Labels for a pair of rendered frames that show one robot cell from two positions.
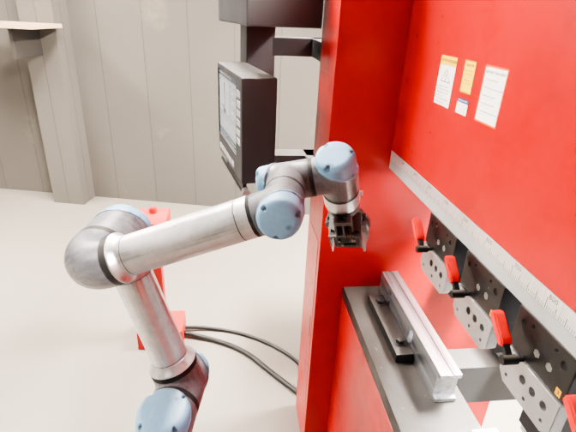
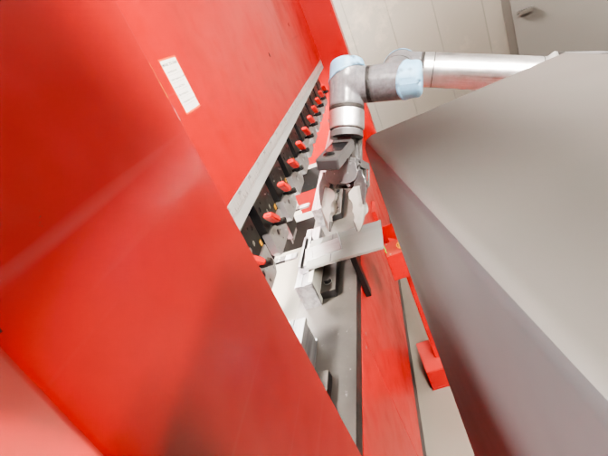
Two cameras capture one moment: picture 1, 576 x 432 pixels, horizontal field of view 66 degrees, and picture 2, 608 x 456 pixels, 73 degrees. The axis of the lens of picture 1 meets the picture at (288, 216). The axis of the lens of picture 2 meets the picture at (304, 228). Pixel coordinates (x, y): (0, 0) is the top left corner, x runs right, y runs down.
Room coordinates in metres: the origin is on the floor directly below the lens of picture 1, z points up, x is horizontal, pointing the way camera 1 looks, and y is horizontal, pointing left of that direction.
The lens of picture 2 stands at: (1.71, 0.11, 1.66)
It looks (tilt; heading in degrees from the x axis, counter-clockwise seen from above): 24 degrees down; 205
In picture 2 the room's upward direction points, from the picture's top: 25 degrees counter-clockwise
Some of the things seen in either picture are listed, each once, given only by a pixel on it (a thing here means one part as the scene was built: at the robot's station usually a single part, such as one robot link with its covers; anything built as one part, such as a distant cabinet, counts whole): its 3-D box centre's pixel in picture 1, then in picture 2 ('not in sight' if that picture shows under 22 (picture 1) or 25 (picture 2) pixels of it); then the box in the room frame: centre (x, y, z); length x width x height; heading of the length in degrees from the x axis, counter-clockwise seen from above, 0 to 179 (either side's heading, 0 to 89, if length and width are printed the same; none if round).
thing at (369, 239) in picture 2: not in sight; (345, 244); (0.55, -0.33, 1.00); 0.26 x 0.18 x 0.01; 98
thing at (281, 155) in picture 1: (298, 170); not in sight; (1.82, -0.04, 1.18); 0.40 x 0.24 x 0.07; 8
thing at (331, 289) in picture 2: not in sight; (331, 269); (0.52, -0.43, 0.89); 0.30 x 0.05 x 0.03; 8
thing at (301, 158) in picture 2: not in sight; (290, 153); (0.20, -0.53, 1.26); 0.15 x 0.09 x 0.17; 8
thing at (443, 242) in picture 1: (451, 253); (242, 263); (0.99, -0.42, 1.26); 0.15 x 0.09 x 0.17; 8
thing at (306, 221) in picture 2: not in sight; (263, 242); (0.03, -0.94, 0.81); 0.64 x 0.08 x 0.14; 98
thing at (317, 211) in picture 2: not in sight; (331, 156); (-0.68, -0.65, 0.92); 1.68 x 0.06 x 0.10; 8
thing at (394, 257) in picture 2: not in sight; (402, 244); (0.23, -0.22, 0.75); 0.20 x 0.16 x 0.18; 15
